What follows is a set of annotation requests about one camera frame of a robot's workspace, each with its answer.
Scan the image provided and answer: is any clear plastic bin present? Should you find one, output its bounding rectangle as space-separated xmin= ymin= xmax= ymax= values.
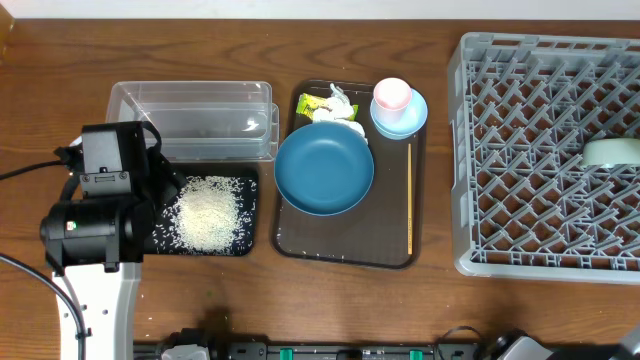
xmin=106 ymin=81 xmax=279 ymax=163

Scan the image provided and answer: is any pink plastic cup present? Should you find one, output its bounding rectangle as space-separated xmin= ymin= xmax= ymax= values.
xmin=373 ymin=77 xmax=412 ymax=125

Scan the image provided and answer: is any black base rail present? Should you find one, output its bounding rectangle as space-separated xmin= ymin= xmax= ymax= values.
xmin=133 ymin=329 xmax=480 ymax=360

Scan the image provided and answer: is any crumpled white tissue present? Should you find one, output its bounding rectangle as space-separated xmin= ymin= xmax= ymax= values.
xmin=308 ymin=83 xmax=368 ymax=142

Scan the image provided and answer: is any black plastic tray bin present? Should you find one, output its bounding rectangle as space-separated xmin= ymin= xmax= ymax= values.
xmin=142 ymin=163 xmax=260 ymax=258

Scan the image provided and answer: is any grey dishwasher rack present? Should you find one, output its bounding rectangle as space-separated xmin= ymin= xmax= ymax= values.
xmin=448 ymin=32 xmax=639 ymax=285

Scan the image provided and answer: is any white rice pile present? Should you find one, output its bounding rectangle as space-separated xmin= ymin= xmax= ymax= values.
xmin=152 ymin=174 xmax=259 ymax=255

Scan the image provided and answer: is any dark blue plate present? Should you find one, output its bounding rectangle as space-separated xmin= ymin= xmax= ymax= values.
xmin=274 ymin=123 xmax=375 ymax=216

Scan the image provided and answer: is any yellow green snack wrapper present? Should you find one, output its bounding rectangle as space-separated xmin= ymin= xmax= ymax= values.
xmin=296 ymin=93 xmax=358 ymax=121

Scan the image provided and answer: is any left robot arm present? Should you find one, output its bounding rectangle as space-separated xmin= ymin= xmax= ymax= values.
xmin=40 ymin=121 xmax=186 ymax=359

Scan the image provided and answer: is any wooden chopstick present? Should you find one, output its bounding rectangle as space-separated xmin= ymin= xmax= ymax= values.
xmin=407 ymin=143 xmax=413 ymax=255

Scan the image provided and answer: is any mint green bowl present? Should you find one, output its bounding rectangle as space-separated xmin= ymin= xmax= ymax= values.
xmin=581 ymin=138 xmax=639 ymax=168

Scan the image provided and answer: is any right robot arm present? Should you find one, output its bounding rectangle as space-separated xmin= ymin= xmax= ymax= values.
xmin=473 ymin=326 xmax=639 ymax=360

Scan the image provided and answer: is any dark brown serving tray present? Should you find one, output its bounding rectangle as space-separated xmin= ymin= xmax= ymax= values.
xmin=271 ymin=82 xmax=426 ymax=270

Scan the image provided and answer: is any light blue bowl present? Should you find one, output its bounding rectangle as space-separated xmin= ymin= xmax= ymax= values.
xmin=370 ymin=89 xmax=428 ymax=140

